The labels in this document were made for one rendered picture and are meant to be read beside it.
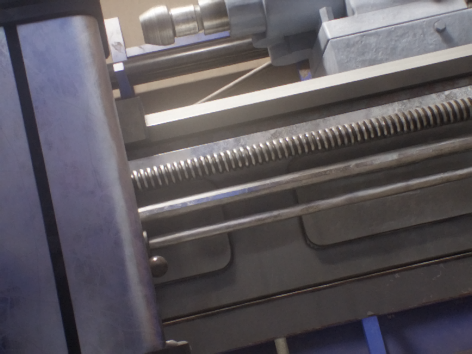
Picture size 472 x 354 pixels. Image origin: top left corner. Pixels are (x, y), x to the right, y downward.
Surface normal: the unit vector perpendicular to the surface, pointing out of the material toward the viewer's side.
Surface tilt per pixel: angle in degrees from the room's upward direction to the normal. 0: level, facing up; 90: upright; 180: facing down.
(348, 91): 90
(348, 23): 62
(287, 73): 90
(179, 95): 90
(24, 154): 90
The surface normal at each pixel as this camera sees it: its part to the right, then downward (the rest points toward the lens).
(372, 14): -0.08, -0.61
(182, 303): 0.03, -0.17
